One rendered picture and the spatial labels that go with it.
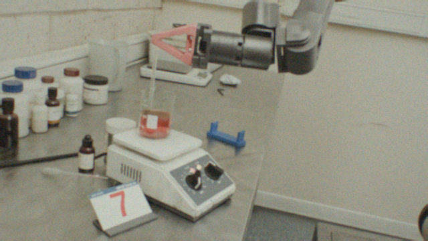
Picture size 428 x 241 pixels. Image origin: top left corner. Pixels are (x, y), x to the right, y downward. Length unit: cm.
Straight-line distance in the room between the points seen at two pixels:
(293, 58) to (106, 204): 38
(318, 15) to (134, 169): 40
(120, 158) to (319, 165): 165
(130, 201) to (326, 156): 168
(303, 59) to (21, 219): 50
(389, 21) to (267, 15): 139
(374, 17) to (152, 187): 159
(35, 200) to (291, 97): 164
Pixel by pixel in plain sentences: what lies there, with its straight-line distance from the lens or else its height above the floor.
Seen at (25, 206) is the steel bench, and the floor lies 75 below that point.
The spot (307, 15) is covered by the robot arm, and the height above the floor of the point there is 108.
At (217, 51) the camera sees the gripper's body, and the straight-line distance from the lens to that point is 70.
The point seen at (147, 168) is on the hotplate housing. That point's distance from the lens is 70.
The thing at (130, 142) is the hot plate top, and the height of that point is 84.
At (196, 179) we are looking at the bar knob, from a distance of 68.
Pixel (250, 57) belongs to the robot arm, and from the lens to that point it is 71.
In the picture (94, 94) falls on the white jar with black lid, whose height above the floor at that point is 78.
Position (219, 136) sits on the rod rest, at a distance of 104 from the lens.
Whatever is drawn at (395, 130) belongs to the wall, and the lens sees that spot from 226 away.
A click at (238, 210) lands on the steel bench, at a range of 74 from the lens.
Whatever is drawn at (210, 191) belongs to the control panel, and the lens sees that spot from 71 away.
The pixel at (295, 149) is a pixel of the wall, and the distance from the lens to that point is 225.
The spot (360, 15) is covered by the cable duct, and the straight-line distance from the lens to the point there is 209.
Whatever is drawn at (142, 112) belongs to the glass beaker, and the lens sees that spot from 73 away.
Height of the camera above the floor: 111
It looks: 17 degrees down
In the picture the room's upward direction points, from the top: 8 degrees clockwise
